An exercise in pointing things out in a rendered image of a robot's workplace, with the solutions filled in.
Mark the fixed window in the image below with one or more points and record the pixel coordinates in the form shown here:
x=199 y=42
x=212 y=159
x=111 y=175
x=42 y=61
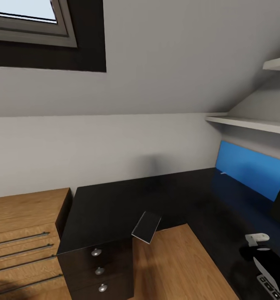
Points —
x=53 y=34

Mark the desk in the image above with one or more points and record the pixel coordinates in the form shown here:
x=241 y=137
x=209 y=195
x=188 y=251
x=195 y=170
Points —
x=219 y=210

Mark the keyboard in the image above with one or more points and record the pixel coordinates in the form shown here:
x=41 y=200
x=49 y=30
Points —
x=269 y=287

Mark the notebook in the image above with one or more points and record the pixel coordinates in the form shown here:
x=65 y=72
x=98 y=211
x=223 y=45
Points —
x=146 y=227

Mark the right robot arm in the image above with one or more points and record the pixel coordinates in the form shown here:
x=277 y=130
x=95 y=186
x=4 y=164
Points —
x=267 y=261

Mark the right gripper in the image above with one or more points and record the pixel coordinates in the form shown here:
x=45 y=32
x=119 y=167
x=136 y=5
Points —
x=247 y=252

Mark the cabinet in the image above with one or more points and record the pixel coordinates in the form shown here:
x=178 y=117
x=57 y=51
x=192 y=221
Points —
x=101 y=273
x=31 y=228

